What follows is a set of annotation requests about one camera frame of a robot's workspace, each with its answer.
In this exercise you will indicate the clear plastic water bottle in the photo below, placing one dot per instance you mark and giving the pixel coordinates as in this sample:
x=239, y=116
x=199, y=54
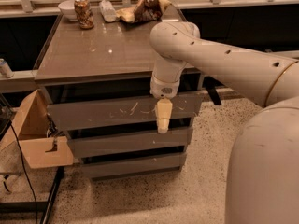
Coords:
x=107, y=10

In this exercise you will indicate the grey drawer cabinet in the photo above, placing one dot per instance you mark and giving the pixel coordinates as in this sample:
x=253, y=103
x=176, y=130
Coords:
x=111, y=61

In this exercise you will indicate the grey drawer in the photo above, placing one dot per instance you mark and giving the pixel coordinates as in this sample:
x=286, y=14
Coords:
x=101, y=113
x=134, y=166
x=121, y=143

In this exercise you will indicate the grey middle drawer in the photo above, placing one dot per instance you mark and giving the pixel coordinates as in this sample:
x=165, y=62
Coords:
x=121, y=143

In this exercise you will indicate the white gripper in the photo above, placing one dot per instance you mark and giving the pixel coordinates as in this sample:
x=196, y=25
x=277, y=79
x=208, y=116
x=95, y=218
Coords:
x=163, y=88

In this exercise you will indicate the white can on ledge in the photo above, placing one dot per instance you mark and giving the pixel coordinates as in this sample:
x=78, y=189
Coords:
x=5, y=70

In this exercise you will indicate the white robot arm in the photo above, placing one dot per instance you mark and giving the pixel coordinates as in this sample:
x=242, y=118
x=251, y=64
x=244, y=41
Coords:
x=262, y=181

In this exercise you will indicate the grey top drawer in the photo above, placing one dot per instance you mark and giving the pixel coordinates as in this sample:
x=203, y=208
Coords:
x=101, y=113

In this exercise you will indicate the white bowl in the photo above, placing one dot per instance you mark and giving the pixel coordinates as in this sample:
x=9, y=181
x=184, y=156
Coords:
x=68, y=10

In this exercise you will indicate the open cardboard box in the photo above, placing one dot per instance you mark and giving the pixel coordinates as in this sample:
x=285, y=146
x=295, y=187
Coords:
x=31, y=125

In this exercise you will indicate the grey bottom drawer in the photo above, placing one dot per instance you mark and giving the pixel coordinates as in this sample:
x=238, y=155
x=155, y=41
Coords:
x=134, y=166

